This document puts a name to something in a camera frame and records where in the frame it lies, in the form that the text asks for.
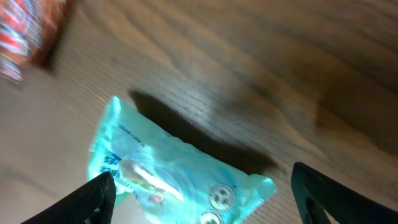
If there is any teal snack packet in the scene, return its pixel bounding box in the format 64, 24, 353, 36
88, 96, 277, 224

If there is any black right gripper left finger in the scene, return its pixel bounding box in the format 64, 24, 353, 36
22, 171, 116, 224

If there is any orange Top chocolate bar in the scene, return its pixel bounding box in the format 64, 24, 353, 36
1, 0, 76, 83

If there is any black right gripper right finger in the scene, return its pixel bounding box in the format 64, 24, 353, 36
291, 162, 397, 224

